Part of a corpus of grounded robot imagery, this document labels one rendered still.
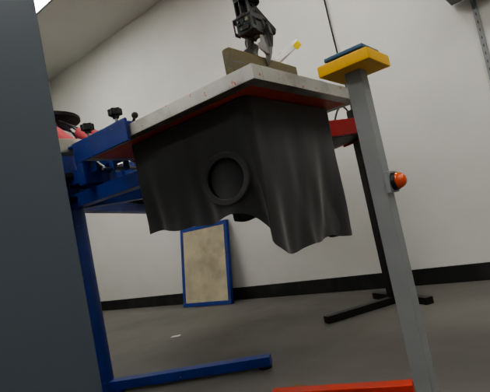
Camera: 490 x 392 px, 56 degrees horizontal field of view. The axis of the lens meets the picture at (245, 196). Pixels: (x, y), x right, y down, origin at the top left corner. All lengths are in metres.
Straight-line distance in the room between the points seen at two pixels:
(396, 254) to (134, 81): 4.35
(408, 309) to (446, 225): 2.20
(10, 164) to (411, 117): 2.77
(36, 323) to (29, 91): 0.45
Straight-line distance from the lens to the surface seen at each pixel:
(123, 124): 1.44
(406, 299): 1.13
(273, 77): 1.18
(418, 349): 1.16
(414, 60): 3.40
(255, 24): 1.45
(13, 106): 1.02
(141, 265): 5.22
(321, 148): 1.48
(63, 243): 0.98
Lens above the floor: 0.61
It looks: 4 degrees up
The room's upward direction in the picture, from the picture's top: 12 degrees counter-clockwise
